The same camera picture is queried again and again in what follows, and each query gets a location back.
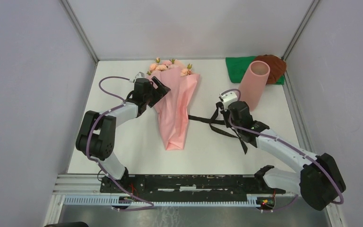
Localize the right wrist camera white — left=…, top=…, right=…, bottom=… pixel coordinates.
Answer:
left=219, top=91, right=239, bottom=109

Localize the pink cylindrical vase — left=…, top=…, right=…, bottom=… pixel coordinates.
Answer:
left=238, top=61, right=270, bottom=111

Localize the aluminium rail frame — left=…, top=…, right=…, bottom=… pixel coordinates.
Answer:
left=52, top=174, right=337, bottom=197

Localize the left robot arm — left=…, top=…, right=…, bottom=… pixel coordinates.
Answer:
left=75, top=77, right=171, bottom=193

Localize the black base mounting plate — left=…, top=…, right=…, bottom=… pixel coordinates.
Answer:
left=118, top=175, right=285, bottom=202

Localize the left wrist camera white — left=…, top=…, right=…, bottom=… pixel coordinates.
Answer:
left=133, top=71, right=145, bottom=83

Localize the brown cloth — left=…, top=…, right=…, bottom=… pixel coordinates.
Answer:
left=254, top=54, right=287, bottom=85

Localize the pink flower bouquet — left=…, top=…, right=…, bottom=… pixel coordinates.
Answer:
left=147, top=58, right=200, bottom=150

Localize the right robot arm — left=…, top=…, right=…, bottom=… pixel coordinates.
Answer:
left=216, top=101, right=346, bottom=211

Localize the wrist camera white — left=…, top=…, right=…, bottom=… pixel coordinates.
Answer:
left=133, top=71, right=145, bottom=83
left=219, top=91, right=239, bottom=109

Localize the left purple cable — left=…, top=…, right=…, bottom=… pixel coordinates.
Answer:
left=86, top=76, right=155, bottom=212

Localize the black ribbon gold lettering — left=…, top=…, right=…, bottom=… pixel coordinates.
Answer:
left=188, top=102, right=248, bottom=154

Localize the blue slotted cable duct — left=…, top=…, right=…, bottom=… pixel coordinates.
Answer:
left=63, top=195, right=260, bottom=208

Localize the green cloth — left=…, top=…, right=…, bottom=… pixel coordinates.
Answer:
left=225, top=56, right=285, bottom=86

